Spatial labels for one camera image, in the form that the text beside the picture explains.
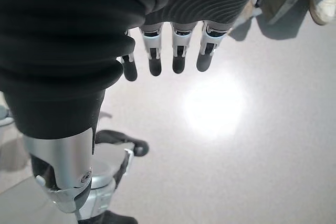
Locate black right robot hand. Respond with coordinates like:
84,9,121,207
0,0,266,213

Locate silver right robot leg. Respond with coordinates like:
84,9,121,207
73,129,150,224

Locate dark person trousers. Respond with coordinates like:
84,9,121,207
256,0,336,41

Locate white person shoe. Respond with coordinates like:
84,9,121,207
309,0,336,26

